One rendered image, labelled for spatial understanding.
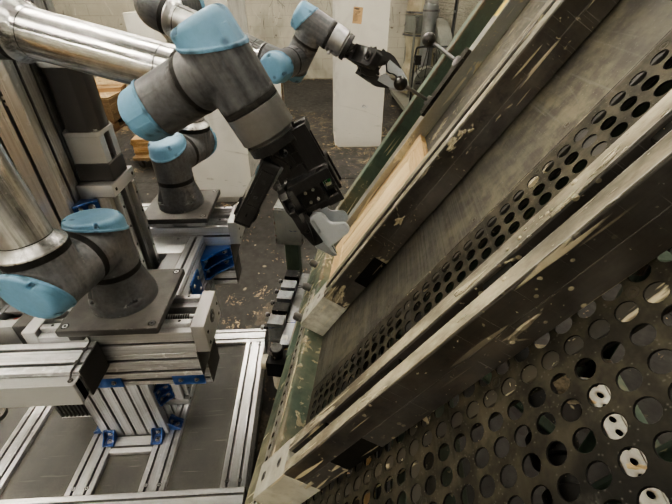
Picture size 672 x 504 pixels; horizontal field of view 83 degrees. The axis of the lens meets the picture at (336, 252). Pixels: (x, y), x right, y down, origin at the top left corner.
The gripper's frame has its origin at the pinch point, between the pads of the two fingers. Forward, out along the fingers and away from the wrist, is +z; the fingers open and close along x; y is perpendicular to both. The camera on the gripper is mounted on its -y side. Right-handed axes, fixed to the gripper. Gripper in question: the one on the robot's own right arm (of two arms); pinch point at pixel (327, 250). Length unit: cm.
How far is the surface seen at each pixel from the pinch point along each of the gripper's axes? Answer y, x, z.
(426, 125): 28, 60, 12
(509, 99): 36.9, 16.0, -2.5
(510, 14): 55, 57, -5
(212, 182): -138, 274, 53
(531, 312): 21.1, -25.2, 0.1
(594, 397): 31, -9, 50
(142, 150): -227, 370, 11
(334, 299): -11.8, 21.0, 26.9
